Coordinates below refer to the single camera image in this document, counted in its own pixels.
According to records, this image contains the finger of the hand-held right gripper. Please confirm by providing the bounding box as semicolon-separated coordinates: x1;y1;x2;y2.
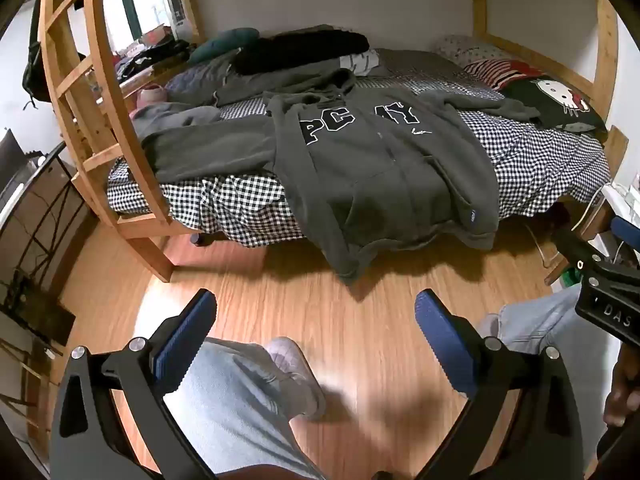
552;229;608;282
611;216;640;252

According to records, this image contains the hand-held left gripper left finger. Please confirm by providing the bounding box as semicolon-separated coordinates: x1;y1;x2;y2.
48;288;218;480

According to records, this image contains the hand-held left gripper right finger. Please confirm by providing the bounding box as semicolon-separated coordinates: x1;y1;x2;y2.
414;288;586;480

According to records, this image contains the grey lettered hoodie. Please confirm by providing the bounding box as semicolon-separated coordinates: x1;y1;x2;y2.
132;67;541;286

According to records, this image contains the black clothes pile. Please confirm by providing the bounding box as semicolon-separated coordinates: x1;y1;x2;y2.
117;40;196;78

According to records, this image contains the person's right hand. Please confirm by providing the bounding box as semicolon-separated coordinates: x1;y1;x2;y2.
603;347;640;428

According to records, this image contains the white power strip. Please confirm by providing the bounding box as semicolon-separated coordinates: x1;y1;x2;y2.
602;182;640;221

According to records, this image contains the grey right shoe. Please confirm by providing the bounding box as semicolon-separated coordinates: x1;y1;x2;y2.
477;312;502;342

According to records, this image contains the grey shoe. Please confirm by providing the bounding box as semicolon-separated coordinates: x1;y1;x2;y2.
477;312;502;342
265;337;327;422

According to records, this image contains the person's right leg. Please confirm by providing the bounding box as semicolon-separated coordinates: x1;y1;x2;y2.
497;287;621;480

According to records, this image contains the person's leg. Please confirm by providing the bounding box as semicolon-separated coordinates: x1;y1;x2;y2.
164;337;326;480
497;287;621;480

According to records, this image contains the person's left leg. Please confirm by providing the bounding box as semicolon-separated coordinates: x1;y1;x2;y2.
164;337;326;480

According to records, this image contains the checkered bed sheet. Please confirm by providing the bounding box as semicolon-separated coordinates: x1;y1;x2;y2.
106;47;613;248

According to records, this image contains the grey left shoe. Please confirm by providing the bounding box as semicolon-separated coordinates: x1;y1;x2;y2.
265;337;327;422

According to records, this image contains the black cartoon cat pillow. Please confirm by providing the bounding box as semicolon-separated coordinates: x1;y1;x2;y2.
500;76;608;133

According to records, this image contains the black metal rack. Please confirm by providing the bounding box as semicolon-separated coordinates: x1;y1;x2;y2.
0;127;96;346

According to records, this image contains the red striped pillow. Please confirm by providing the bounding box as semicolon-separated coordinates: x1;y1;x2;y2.
462;58;543;92

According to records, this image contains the dotted white pillow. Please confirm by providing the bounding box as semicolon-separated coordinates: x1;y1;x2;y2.
431;34;511;66

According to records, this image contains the pink plush toy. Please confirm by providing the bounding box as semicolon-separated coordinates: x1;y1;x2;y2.
136;85;168;109

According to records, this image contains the grey quilt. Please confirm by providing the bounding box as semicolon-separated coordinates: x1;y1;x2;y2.
165;50;241;106

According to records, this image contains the wooden bed ladder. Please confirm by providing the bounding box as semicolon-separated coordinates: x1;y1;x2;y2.
39;0;173;281

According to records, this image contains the teal pillow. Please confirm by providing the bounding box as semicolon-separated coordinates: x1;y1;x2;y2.
187;27;261;65

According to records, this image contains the red and white cardboard box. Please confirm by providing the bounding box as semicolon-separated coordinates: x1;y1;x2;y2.
140;25;173;46

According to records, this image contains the black hanging bag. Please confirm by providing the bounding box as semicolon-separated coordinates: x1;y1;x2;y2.
22;35;53;111

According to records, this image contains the black fleece garment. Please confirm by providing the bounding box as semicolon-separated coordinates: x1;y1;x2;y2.
234;30;371;75

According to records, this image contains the green framed window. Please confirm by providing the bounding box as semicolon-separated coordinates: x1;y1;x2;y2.
102;0;187;56

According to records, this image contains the white cable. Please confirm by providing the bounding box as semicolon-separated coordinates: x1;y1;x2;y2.
525;187;608;268

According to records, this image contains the wooden bunk bed frame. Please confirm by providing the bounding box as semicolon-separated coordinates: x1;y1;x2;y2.
37;0;631;283

